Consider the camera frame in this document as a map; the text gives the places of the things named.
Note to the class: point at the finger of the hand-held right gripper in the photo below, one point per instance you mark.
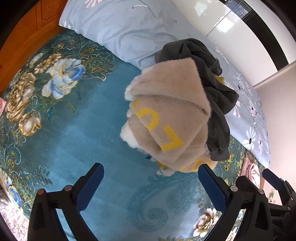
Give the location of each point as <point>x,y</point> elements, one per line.
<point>272,180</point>

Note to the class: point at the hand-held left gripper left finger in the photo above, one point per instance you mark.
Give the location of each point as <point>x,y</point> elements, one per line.
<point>90,186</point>

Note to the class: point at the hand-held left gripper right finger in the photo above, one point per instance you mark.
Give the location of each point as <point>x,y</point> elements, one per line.
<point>212,188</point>

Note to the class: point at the beige fuzzy sweater yellow letters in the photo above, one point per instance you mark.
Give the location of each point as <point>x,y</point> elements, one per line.
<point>175,111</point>

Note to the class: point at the pink cloth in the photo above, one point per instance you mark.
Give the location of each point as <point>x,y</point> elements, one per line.
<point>253,172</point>

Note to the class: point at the teal floral blanket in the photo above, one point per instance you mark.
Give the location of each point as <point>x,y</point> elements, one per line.
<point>81,139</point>

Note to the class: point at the pink floral bed sheet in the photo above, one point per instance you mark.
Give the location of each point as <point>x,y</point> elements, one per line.
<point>11,215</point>

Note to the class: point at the dark grey garment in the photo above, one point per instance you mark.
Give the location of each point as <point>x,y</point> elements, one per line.
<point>217,97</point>

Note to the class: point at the mustard yellow garment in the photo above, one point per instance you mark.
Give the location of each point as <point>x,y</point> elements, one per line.
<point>219,80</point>

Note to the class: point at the white glossy wardrobe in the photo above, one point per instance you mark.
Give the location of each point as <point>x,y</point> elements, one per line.
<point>240,39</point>

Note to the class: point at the light blue floral duvet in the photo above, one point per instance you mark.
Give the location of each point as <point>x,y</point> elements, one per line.
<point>120,30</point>

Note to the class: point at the orange wooden headboard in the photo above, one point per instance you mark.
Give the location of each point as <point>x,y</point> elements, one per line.
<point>30,30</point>

